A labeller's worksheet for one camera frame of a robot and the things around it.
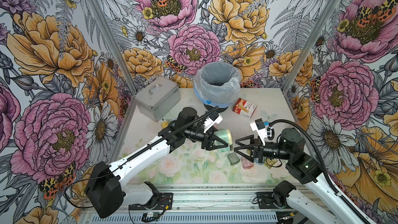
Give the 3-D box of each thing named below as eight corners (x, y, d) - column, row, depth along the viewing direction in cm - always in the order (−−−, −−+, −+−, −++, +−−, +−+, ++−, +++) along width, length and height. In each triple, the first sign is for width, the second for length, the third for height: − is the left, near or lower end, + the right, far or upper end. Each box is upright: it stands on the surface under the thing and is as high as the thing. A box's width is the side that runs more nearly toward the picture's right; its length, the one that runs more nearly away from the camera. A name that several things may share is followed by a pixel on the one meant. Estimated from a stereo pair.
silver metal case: (139, 113, 109) (131, 97, 97) (164, 92, 123) (160, 76, 111) (159, 126, 103) (153, 110, 91) (183, 102, 116) (181, 86, 104)
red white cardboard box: (231, 111, 112) (232, 107, 108) (237, 102, 118) (239, 97, 114) (249, 120, 107) (250, 116, 103) (255, 110, 113) (257, 105, 109)
